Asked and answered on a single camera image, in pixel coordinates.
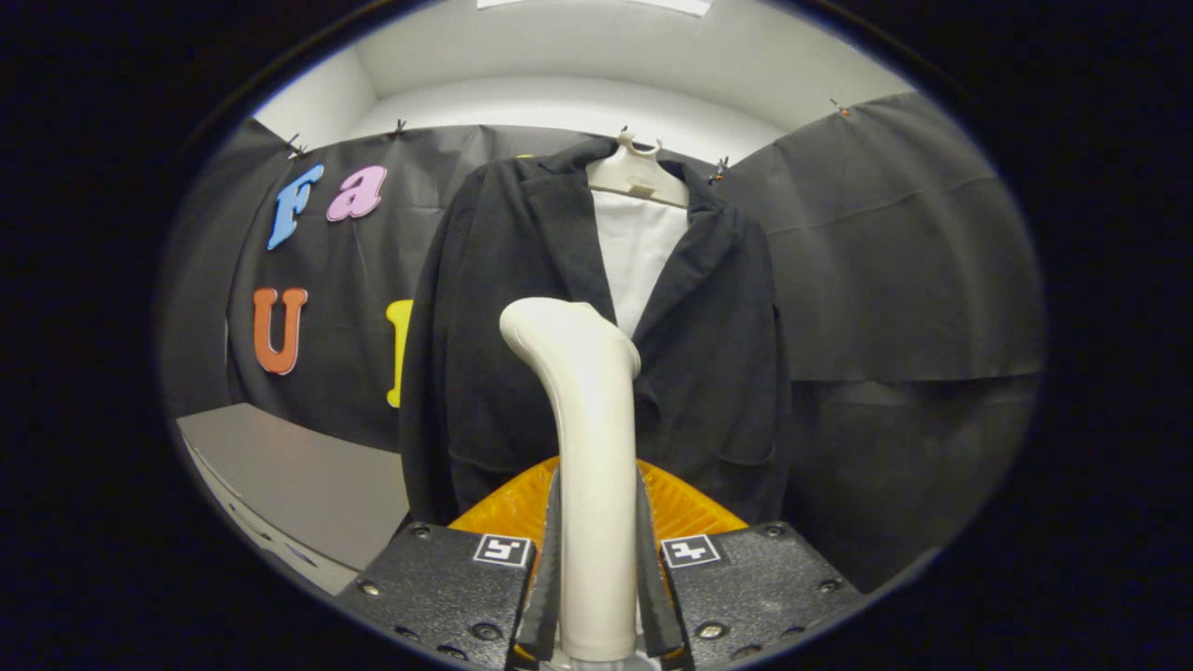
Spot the white plastic hanger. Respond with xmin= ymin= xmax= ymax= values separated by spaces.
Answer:
xmin=585 ymin=130 xmax=692 ymax=208

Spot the row of small cloth clips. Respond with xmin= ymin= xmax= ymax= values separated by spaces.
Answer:
xmin=284 ymin=98 xmax=851 ymax=183

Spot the black backdrop cloth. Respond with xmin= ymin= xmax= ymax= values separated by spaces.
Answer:
xmin=158 ymin=91 xmax=1047 ymax=594

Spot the white garment steamer head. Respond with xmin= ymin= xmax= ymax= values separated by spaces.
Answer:
xmin=499 ymin=297 xmax=644 ymax=670

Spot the grey cabinet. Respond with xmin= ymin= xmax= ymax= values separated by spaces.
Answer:
xmin=177 ymin=403 xmax=412 ymax=596

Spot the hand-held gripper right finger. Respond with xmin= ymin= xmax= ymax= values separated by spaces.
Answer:
xmin=637 ymin=456 xmax=864 ymax=668

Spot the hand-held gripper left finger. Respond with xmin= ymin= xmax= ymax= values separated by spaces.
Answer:
xmin=337 ymin=459 xmax=566 ymax=671

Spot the black button jacket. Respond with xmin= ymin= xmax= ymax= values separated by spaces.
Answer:
xmin=399 ymin=138 xmax=793 ymax=528

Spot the ceiling light panel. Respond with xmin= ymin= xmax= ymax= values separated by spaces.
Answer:
xmin=477 ymin=0 xmax=714 ymax=18

